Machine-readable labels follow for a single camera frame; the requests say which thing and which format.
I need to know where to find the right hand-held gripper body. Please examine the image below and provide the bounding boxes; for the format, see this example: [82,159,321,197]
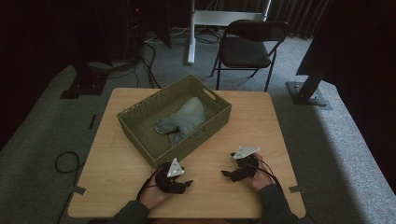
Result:
[231,146,261,183]

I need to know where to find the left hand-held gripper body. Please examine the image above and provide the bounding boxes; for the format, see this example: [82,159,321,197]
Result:
[154,158,188,195]

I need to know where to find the green woven basket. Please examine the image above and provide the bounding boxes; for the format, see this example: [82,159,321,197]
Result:
[116,74,233,169]

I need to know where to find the blue denim pants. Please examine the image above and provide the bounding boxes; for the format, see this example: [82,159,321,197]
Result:
[154,96,206,147]

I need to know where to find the person's right hand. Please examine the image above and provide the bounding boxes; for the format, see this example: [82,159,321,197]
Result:
[248,161,275,191]

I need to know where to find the person's left hand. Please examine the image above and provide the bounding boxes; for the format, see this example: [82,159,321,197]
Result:
[138,186,172,210]

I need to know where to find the black metal stand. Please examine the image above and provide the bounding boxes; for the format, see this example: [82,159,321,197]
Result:
[285,62,333,110]

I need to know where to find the black folding chair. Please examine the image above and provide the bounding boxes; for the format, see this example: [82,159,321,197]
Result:
[210,19,290,92]

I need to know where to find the black stand base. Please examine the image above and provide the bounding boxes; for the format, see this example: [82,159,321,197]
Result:
[60,60,110,101]

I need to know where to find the black upright panel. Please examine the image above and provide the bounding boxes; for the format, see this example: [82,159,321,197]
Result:
[146,0,173,49]

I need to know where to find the dark curtain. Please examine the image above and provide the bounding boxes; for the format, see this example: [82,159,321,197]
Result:
[267,0,331,40]

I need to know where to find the right hand-held gripper cable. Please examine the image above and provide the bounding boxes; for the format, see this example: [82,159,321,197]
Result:
[253,157,285,195]

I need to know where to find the black floor cable bundle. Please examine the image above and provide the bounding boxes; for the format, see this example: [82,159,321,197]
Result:
[134,40,163,90]

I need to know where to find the looped black floor cable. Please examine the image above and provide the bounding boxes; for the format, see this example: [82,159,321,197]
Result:
[54,151,86,224]

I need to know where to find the white cable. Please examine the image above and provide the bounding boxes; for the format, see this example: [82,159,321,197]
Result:
[144,26,191,44]

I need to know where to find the white desk frame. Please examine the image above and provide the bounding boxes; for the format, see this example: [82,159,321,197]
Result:
[186,0,272,65]

